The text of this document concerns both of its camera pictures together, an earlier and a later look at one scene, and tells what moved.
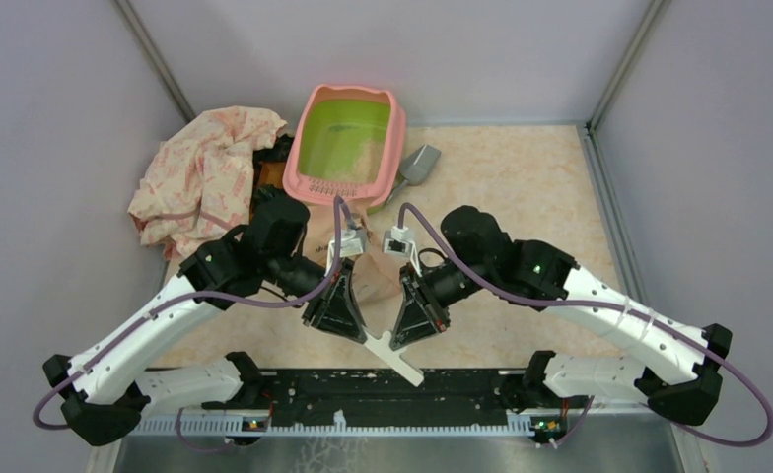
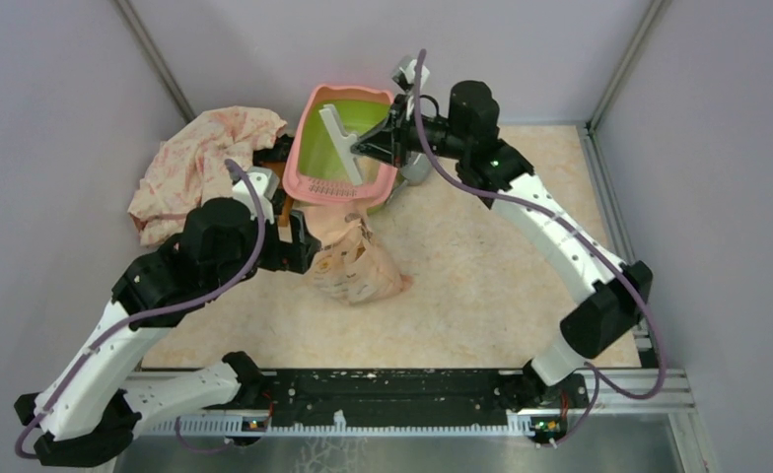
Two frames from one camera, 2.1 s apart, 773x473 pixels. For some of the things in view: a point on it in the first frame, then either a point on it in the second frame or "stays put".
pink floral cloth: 197,186 stays put
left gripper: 339,313 -> 296,255
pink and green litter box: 349,142 stays put
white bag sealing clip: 382,348 -> 345,142
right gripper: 419,315 -> 388,143
